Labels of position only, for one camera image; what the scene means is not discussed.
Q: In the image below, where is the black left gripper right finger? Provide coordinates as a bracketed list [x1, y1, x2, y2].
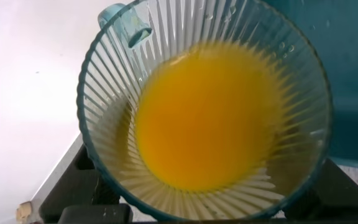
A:
[283, 158, 358, 219]

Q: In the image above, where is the teal square plastic basin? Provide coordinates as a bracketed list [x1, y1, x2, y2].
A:
[261, 0, 358, 171]

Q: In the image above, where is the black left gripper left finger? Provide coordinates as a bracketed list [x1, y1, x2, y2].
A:
[39, 144, 121, 223]

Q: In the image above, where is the clear ribbed plastic cup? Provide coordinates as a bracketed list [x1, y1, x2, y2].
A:
[76, 0, 334, 222]

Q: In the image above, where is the orange yellow juice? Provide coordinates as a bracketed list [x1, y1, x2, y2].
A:
[134, 42, 287, 192]

